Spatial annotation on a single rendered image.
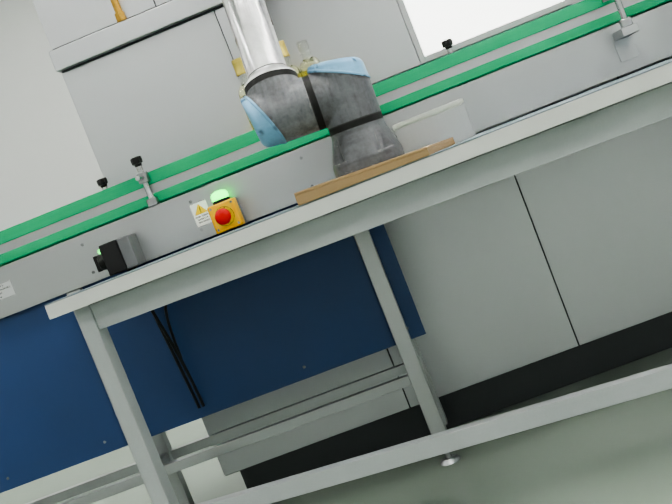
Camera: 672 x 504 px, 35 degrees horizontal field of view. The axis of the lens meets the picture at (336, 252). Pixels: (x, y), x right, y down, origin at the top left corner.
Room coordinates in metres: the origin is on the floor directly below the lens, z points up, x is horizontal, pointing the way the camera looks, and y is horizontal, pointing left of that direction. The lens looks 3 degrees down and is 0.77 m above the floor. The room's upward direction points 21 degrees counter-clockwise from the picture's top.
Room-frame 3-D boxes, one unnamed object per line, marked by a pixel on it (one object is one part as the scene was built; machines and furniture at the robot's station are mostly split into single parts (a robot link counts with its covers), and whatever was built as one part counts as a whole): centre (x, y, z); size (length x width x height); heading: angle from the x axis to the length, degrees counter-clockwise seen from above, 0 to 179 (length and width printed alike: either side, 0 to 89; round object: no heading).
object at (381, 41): (2.87, -0.38, 1.15); 0.90 x 0.03 x 0.34; 84
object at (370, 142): (2.18, -0.13, 0.82); 0.15 x 0.15 x 0.10
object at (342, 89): (2.18, -0.13, 0.94); 0.13 x 0.12 x 0.14; 89
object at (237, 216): (2.60, 0.22, 0.79); 0.07 x 0.07 x 0.07; 84
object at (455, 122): (2.54, -0.32, 0.79); 0.27 x 0.17 x 0.08; 174
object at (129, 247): (2.63, 0.50, 0.79); 0.08 x 0.08 x 0.08; 84
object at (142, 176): (2.64, 0.39, 0.94); 0.07 x 0.04 x 0.13; 174
